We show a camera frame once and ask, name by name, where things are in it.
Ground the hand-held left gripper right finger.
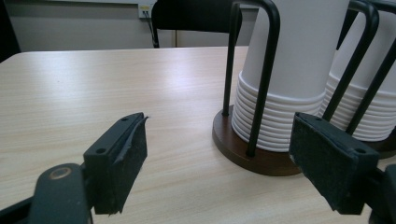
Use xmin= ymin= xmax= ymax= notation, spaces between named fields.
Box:
xmin=289 ymin=111 xmax=381 ymax=216

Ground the stack of white paper cups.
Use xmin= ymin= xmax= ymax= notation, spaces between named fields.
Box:
xmin=319 ymin=6 xmax=396 ymax=143
xmin=231 ymin=0 xmax=351 ymax=153

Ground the black cable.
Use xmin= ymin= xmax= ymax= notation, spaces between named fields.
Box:
xmin=143 ymin=11 xmax=161 ymax=49

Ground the white wall socket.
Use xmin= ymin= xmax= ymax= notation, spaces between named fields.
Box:
xmin=137 ymin=3 xmax=154 ymax=20

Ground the dark furniture edge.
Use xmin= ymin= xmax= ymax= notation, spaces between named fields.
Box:
xmin=0 ymin=0 xmax=21 ymax=63

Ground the black wire cup holder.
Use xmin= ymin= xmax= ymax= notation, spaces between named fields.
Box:
xmin=211 ymin=0 xmax=302 ymax=177
xmin=321 ymin=0 xmax=396 ymax=160

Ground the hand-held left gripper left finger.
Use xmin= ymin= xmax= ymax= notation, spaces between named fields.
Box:
xmin=83 ymin=111 xmax=149 ymax=216

